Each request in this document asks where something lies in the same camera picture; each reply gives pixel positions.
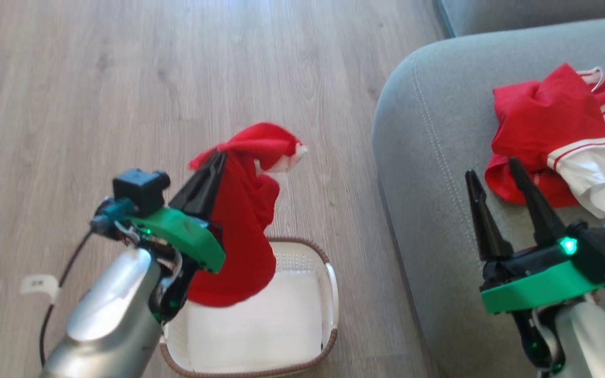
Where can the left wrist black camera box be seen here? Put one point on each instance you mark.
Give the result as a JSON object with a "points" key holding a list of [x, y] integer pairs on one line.
{"points": [[139, 190]]}

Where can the red jersey with white sleeves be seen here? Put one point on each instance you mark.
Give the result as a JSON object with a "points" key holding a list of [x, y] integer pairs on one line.
{"points": [[544, 121]]}

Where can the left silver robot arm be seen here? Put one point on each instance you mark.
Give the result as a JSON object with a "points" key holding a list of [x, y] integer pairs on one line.
{"points": [[108, 315]]}

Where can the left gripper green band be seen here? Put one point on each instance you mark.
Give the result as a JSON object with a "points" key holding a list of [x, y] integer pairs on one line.
{"points": [[184, 236]]}

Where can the red garment with white trim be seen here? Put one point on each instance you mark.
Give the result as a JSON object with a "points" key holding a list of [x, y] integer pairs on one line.
{"points": [[244, 220]]}

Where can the grey fabric sofa with stitching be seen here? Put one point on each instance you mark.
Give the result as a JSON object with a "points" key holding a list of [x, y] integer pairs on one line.
{"points": [[439, 157]]}

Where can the white plastic basket brown rim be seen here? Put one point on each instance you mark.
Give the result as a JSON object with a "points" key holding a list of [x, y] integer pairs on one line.
{"points": [[281, 325]]}

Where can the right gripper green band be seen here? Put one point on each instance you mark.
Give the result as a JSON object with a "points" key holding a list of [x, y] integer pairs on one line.
{"points": [[536, 286]]}

